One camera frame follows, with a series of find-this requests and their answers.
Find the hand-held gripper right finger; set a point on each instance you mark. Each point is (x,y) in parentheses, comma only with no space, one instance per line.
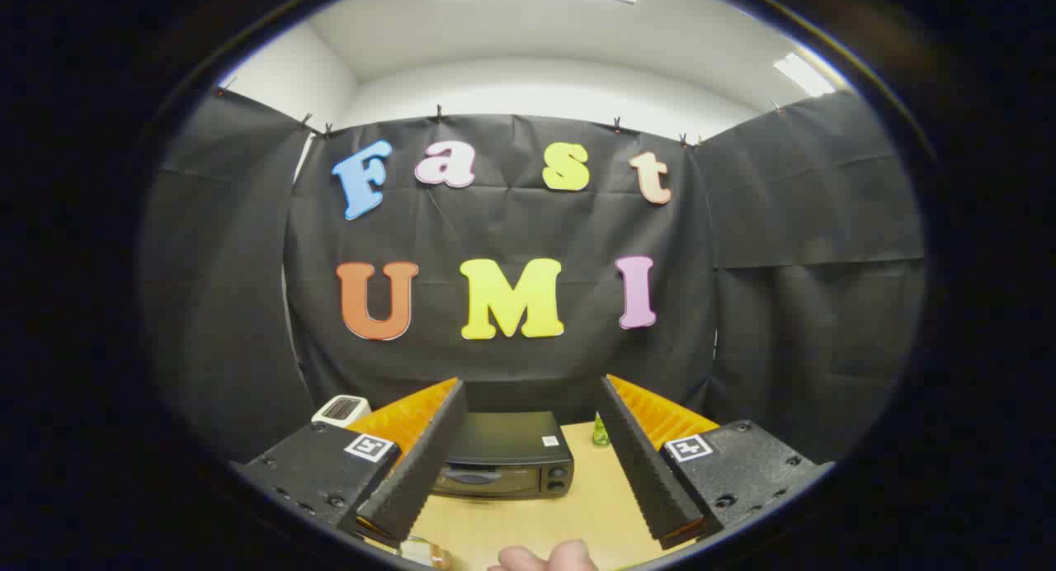
(648,472)

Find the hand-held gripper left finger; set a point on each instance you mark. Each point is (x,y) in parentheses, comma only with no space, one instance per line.
(425,472)

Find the toast sandwich with lettuce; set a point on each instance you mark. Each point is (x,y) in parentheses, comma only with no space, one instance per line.
(431,554)

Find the black toaster oven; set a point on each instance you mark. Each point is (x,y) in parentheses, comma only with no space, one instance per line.
(507,443)

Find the white pop-up toaster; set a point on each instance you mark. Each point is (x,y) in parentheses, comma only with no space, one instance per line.
(340,409)

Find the green drink bottle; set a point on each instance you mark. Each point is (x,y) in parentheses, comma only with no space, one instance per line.
(601,432)

